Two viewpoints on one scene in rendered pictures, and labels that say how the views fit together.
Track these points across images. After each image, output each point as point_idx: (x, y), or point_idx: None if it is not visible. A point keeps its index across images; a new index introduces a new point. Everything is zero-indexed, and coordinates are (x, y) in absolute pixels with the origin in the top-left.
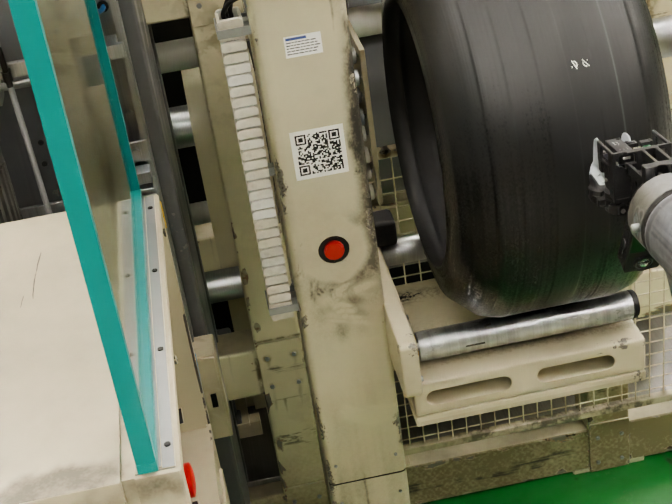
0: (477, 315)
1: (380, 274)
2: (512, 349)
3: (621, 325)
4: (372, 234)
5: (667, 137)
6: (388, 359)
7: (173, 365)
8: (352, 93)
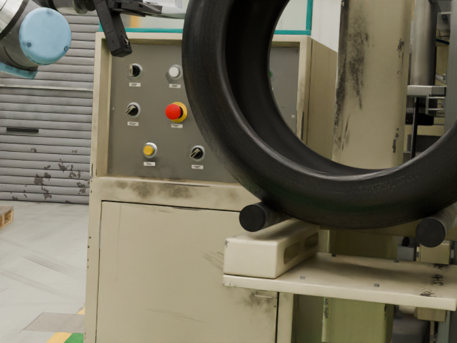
0: (381, 270)
1: (334, 154)
2: (277, 228)
3: (254, 239)
4: (334, 118)
5: (193, 9)
6: (328, 230)
7: (158, 35)
8: (341, 4)
